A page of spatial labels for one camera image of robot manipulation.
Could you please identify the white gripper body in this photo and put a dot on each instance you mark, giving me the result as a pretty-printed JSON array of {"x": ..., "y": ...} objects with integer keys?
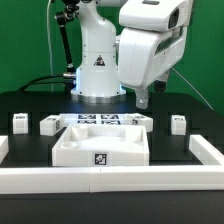
[{"x": 144, "y": 56}]

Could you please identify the white U-shaped obstacle fence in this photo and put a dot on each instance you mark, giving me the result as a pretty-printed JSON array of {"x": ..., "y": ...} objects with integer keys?
[{"x": 109, "y": 179}]

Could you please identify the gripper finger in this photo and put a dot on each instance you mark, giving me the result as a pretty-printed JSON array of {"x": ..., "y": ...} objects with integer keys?
[
  {"x": 142, "y": 98},
  {"x": 161, "y": 83}
]

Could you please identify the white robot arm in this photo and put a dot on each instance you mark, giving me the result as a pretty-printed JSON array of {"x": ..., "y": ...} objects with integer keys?
[{"x": 102, "y": 23}]

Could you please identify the white square table top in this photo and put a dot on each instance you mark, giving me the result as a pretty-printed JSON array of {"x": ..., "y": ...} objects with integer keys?
[{"x": 88, "y": 145}]

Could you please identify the white base tag plate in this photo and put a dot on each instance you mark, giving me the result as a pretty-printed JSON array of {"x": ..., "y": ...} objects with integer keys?
[{"x": 75, "y": 118}]

